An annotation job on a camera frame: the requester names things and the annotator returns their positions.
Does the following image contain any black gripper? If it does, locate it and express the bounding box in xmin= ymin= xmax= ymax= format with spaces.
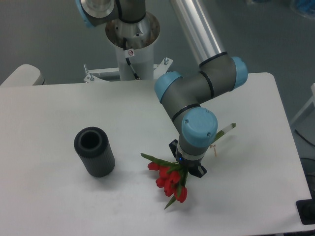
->
xmin=169 ymin=139 xmax=207 ymax=177

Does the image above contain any red tulip bouquet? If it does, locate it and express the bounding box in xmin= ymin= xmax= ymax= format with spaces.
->
xmin=140 ymin=122 xmax=237 ymax=210

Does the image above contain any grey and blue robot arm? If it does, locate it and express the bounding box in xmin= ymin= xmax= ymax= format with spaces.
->
xmin=76 ymin=0 xmax=248 ymax=177

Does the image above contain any dark grey ribbed vase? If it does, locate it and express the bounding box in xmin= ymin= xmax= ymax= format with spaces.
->
xmin=74 ymin=127 xmax=115 ymax=177

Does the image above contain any white pedestal base frame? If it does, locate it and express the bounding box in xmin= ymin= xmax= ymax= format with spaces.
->
xmin=83 ymin=57 xmax=173 ymax=83

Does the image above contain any black pedestal cable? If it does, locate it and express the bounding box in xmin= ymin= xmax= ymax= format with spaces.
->
xmin=122 ymin=37 xmax=141 ymax=81

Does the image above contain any black floor cable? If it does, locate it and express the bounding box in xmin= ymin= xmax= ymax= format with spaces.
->
xmin=294 ymin=129 xmax=315 ymax=146

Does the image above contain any white frame at right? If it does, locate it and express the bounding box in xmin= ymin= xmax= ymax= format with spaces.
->
xmin=289 ymin=84 xmax=315 ymax=126

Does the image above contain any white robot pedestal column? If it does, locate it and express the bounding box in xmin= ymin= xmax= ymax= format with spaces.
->
xmin=105 ymin=12 xmax=160 ymax=81

